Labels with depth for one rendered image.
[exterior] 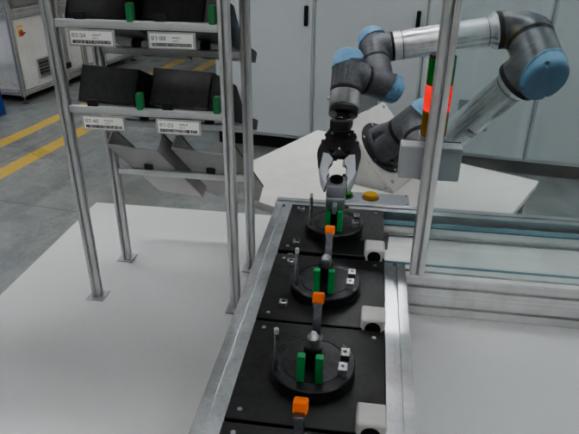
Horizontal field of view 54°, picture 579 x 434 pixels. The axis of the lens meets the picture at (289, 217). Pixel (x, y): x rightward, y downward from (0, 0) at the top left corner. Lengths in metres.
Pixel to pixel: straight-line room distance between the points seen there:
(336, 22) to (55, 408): 3.61
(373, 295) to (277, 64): 3.47
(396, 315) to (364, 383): 0.22
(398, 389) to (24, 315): 0.82
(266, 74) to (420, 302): 3.43
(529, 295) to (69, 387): 0.94
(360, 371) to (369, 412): 0.11
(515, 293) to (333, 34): 3.27
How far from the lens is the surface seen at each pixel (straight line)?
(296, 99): 4.49
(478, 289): 1.29
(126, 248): 1.49
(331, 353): 0.97
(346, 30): 4.31
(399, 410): 0.95
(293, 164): 2.05
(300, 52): 4.41
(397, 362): 1.03
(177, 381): 1.12
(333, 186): 1.30
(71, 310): 1.36
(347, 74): 1.40
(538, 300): 1.32
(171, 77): 1.17
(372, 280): 1.19
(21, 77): 6.37
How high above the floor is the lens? 1.62
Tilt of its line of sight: 27 degrees down
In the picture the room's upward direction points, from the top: 1 degrees clockwise
